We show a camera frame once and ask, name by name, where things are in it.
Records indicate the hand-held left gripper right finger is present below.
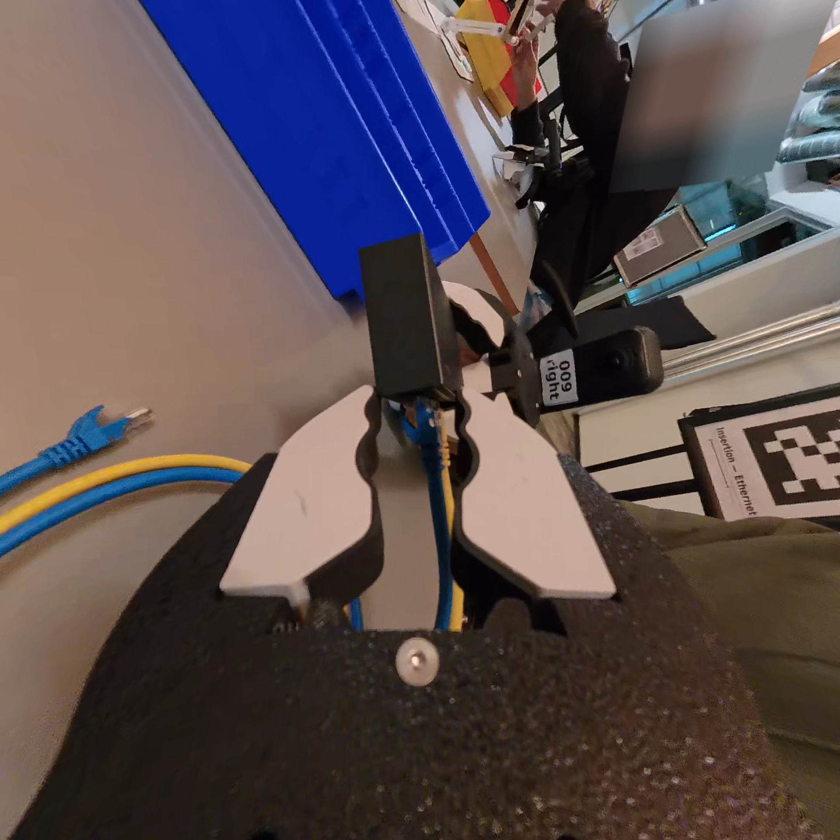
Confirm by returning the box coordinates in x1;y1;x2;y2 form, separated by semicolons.
453;387;618;601

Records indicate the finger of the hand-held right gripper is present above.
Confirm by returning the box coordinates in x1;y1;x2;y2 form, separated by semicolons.
441;281;519;365

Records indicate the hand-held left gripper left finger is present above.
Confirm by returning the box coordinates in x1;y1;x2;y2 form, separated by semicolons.
218;385;385;621

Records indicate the black network switch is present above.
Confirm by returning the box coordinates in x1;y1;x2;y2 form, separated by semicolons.
359;233;460;401

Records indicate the blue ethernet cable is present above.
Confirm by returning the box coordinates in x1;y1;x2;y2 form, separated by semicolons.
0;399;460;632

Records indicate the yellow ethernet cable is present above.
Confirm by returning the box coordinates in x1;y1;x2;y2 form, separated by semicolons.
0;407;467;632

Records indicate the grey labelled box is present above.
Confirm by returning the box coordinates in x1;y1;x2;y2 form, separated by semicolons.
613;205;708;288

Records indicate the black framed marker card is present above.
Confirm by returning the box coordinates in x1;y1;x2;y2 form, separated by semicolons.
678;387;840;522

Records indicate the red plastic bin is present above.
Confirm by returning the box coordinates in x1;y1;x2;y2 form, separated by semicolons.
495;0;543;99

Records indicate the yellow plastic bin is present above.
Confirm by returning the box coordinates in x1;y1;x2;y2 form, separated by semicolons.
456;0;516;118

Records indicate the blue plastic bin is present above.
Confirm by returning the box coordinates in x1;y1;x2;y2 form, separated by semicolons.
141;0;492;303

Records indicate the person's olive jacket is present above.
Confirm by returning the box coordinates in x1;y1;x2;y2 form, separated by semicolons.
623;502;840;840

